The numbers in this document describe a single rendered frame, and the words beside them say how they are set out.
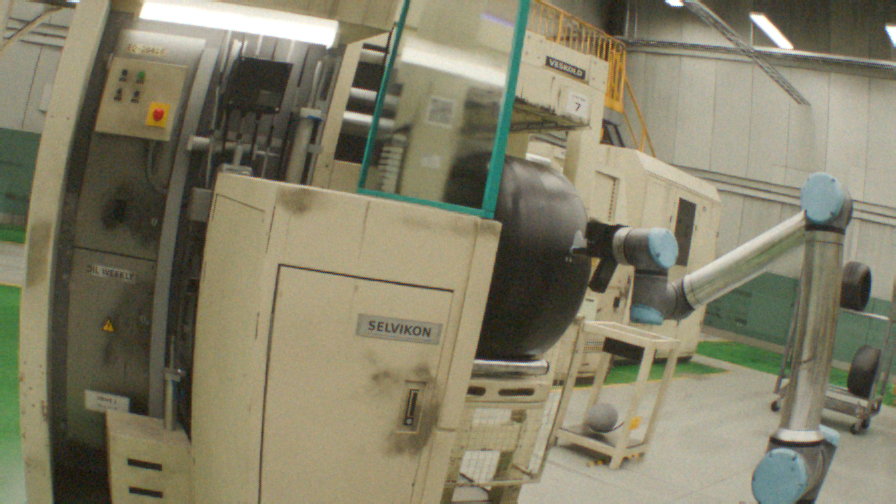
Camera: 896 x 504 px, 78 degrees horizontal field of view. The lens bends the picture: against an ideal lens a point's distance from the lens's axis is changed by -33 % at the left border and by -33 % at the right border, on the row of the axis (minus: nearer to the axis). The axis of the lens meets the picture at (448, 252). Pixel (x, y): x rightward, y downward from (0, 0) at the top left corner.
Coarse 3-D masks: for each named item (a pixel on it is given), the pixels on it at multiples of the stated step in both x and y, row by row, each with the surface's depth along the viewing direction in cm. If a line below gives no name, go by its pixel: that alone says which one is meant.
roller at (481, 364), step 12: (480, 360) 205; (492, 360) 207; (504, 360) 209; (516, 360) 212; (528, 360) 214; (540, 360) 216; (480, 372) 207; (492, 372) 208; (504, 372) 210; (516, 372) 211; (528, 372) 213; (540, 372) 215
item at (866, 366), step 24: (864, 264) 581; (864, 288) 608; (864, 312) 592; (792, 336) 627; (888, 336) 526; (864, 360) 548; (888, 360) 566; (864, 384) 542; (840, 408) 562; (864, 408) 579
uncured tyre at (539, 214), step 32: (512, 160) 208; (512, 192) 199; (544, 192) 202; (512, 224) 195; (544, 224) 197; (576, 224) 203; (512, 256) 194; (544, 256) 196; (576, 256) 201; (512, 288) 194; (544, 288) 197; (576, 288) 202; (512, 320) 197; (544, 320) 201; (480, 352) 207; (512, 352) 209; (544, 352) 215
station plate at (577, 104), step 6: (570, 90) 248; (570, 96) 248; (576, 96) 250; (582, 96) 251; (570, 102) 249; (576, 102) 250; (582, 102) 251; (588, 102) 252; (570, 108) 249; (576, 108) 250; (582, 108) 251; (576, 114) 250; (582, 114) 252
